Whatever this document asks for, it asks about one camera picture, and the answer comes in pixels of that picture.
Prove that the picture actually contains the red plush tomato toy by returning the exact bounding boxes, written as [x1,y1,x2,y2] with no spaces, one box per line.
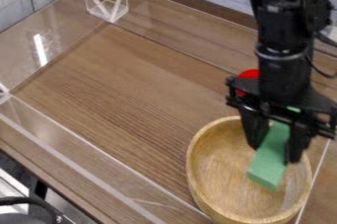
[235,69,259,96]

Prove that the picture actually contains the green rectangular block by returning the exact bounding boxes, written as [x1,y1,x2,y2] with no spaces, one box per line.
[244,105,302,193]

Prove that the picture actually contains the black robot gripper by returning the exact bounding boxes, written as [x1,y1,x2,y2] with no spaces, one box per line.
[226,44,337,164]

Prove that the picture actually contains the black cable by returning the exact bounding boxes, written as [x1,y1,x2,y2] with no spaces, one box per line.
[0,196,63,224]

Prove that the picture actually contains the black table leg bracket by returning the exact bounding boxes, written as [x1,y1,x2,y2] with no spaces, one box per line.
[26,178,77,224]

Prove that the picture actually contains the light wooden bowl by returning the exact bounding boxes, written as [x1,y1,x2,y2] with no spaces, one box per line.
[184,116,311,224]

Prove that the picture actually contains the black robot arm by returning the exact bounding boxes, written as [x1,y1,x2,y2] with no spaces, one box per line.
[226,0,337,163]

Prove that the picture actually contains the clear acrylic corner bracket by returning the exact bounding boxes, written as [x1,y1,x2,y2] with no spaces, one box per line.
[83,0,129,23]

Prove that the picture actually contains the clear acrylic tray walls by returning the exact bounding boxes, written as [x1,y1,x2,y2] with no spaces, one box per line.
[0,0,337,224]

